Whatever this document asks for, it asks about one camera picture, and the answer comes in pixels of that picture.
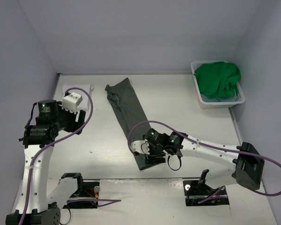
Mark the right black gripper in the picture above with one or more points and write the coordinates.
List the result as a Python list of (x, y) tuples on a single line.
[(151, 158)]

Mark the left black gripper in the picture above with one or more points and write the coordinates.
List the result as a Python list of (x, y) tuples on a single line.
[(76, 120)]

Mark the white t shirt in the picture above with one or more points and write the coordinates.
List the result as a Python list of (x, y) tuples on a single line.
[(85, 104)]

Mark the grey t shirt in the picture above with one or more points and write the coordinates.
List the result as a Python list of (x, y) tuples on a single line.
[(129, 113)]

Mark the green t shirt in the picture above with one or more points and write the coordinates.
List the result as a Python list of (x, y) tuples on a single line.
[(218, 79)]

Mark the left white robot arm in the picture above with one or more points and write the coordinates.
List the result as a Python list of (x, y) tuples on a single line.
[(35, 206)]

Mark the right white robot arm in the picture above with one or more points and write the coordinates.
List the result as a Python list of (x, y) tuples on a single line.
[(241, 164)]

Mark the white laundry basket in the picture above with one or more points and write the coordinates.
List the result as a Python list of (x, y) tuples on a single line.
[(239, 95)]

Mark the light blue t shirt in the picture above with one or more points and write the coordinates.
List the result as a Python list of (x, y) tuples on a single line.
[(219, 99)]

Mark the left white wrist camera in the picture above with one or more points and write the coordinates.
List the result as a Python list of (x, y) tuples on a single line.
[(71, 101)]

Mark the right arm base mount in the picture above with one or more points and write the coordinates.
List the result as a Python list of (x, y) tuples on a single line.
[(194, 193)]

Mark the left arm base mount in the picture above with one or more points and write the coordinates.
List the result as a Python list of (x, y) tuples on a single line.
[(89, 191)]

